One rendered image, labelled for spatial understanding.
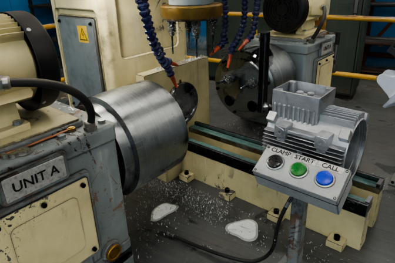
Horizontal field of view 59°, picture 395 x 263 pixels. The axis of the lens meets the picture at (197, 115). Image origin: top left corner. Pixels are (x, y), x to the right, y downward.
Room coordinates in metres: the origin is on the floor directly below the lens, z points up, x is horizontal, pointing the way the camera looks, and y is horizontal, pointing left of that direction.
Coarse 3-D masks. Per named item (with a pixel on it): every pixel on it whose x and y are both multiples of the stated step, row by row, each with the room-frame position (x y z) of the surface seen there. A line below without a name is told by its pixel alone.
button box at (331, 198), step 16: (288, 160) 0.60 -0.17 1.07; (304, 160) 0.59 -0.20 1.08; (256, 176) 0.61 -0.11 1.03; (272, 176) 0.58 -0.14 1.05; (288, 176) 0.57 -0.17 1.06; (304, 176) 0.55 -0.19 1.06; (336, 176) 0.54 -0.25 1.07; (288, 192) 0.57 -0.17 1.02; (304, 192) 0.53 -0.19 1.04; (320, 192) 0.52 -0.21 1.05; (336, 192) 0.51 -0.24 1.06; (336, 208) 0.50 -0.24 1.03
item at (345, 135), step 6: (270, 114) 0.80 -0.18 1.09; (276, 114) 0.80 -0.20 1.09; (366, 114) 0.77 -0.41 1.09; (270, 120) 0.79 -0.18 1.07; (276, 120) 0.80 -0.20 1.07; (366, 120) 0.77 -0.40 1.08; (342, 132) 0.69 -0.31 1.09; (348, 132) 0.68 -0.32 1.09; (342, 138) 0.68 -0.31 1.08; (348, 138) 0.67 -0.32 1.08; (360, 162) 0.77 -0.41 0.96
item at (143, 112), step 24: (96, 96) 0.75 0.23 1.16; (120, 96) 0.76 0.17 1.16; (144, 96) 0.78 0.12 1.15; (168, 96) 0.81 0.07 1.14; (120, 120) 0.69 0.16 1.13; (144, 120) 0.72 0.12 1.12; (168, 120) 0.75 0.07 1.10; (120, 144) 0.66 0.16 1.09; (144, 144) 0.68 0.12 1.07; (168, 144) 0.73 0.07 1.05; (120, 168) 0.66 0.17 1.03; (144, 168) 0.67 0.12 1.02; (168, 168) 0.76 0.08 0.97
